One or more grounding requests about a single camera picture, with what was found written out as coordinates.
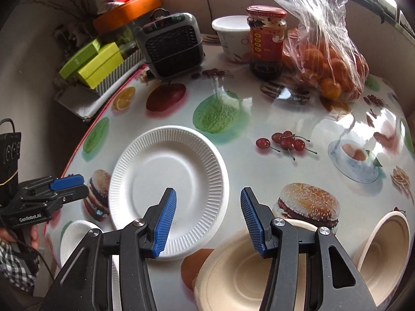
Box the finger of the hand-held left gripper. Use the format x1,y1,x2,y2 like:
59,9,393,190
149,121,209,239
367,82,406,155
57,185,89,205
49,174,85,192

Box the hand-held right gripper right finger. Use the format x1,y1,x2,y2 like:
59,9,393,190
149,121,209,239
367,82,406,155
240,187,378,311

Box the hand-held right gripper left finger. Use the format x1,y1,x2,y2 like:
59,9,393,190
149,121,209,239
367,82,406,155
39,187,178,311

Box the white foam plate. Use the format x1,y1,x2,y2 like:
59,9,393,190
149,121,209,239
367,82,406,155
60,220,124,311
108,125,231,260

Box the beige paper bowl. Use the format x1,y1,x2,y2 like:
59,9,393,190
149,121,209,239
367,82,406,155
194,218,360,311
352,210,412,310

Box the person's left forearm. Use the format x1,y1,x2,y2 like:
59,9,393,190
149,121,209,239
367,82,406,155
0,240,41,296

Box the person's left hand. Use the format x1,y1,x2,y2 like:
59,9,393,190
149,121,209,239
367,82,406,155
0,226,41,251

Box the white flat box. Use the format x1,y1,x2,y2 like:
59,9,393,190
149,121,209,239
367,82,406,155
54,86,105,124

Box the lime green box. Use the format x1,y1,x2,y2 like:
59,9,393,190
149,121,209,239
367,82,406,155
77,42,124,89

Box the grey striped box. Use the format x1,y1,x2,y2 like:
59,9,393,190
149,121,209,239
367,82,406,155
94,50,146,95

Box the dark dried branches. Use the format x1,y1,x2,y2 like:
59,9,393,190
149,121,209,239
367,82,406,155
32,0,98,51

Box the grey desktop air cooler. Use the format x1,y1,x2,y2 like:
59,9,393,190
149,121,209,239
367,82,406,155
134,12,205,79

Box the red-lidded glass sauce jar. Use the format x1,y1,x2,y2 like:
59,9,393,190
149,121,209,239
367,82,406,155
246,5,288,80

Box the clear bag of oranges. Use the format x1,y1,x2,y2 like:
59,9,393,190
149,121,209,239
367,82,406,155
233,0,370,102

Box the orange round tin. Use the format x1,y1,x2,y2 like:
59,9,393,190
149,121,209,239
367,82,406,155
93,0,163,34

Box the white plastic tub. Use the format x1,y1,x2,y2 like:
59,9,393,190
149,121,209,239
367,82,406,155
212,16,257,63

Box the black cable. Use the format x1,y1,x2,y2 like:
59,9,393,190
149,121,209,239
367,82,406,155
0,214,54,276

